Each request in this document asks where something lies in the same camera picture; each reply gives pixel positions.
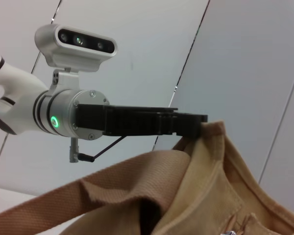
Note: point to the silver metal zipper pull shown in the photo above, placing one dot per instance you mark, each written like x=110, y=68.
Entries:
x=230, y=232

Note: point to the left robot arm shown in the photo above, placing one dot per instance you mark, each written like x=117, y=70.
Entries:
x=17, y=85

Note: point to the khaki fabric food bag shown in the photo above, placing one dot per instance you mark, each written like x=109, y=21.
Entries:
x=210, y=183

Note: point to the silver camera mount bracket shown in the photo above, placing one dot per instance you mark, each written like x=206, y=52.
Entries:
x=66, y=80

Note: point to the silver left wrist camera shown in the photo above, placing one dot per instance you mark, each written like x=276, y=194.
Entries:
x=76, y=44

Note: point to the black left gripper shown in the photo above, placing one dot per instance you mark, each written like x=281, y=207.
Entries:
x=127, y=122

